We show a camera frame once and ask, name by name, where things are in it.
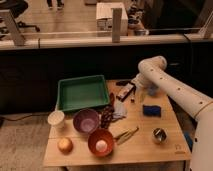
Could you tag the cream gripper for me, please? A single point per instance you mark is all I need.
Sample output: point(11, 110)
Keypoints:
point(142, 93)

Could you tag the blue sponge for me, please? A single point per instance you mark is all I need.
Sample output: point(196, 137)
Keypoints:
point(152, 110)

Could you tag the white fabric-covered robot arm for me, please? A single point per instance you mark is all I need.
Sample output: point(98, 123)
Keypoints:
point(198, 105)

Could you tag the green plastic tray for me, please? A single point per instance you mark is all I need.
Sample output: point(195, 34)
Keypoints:
point(82, 92)

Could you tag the blue round lid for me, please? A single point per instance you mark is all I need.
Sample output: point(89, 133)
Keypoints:
point(152, 90)

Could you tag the small spoon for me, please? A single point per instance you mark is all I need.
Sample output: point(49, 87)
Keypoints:
point(133, 95)

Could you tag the black and white box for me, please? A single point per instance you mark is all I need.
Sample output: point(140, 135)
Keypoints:
point(124, 92)

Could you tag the grey cloth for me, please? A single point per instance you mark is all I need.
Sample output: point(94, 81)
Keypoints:
point(120, 111)

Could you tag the wooden table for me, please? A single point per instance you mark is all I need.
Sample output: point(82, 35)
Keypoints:
point(140, 148)

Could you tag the dark red patterned cloth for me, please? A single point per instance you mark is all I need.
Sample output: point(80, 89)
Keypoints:
point(107, 113)

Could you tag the wooden tongs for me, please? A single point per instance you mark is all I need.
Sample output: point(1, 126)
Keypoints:
point(121, 138)

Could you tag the small metal cup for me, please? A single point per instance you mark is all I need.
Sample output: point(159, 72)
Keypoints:
point(159, 135)

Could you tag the purple bowl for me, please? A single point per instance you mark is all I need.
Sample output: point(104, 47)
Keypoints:
point(86, 121)

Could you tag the orange bowl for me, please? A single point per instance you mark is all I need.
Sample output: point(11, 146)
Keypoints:
point(101, 134)

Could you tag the blue object on floor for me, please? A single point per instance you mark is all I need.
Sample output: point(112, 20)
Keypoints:
point(189, 140)

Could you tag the white egg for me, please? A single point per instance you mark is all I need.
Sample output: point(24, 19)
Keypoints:
point(101, 146)

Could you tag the white cardboard box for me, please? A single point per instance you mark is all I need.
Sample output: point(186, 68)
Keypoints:
point(104, 16)

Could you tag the white cup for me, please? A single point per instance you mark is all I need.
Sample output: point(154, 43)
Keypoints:
point(56, 119)

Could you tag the yellow onion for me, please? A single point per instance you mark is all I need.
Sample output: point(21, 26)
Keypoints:
point(65, 145)

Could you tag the black handled tool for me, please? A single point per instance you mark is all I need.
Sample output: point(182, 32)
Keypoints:
point(124, 82)

